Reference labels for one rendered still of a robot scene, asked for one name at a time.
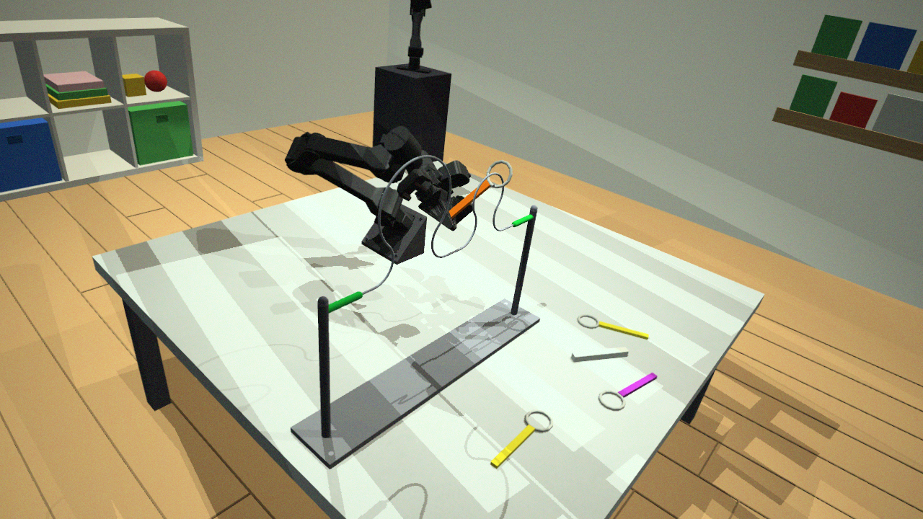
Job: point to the orange handle with grey loop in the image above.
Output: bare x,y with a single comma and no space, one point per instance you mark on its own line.
484,186

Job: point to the white rectangular bar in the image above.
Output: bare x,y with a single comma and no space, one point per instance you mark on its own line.
617,352

